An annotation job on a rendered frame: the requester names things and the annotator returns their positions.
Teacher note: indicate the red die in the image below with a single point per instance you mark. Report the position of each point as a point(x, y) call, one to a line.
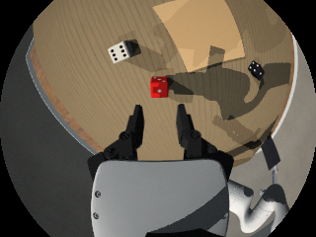
point(159, 87)

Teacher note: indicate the white die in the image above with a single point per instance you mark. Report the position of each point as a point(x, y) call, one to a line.
point(121, 51)

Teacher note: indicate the tan flat mat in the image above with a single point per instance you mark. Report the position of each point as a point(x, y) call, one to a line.
point(203, 31)

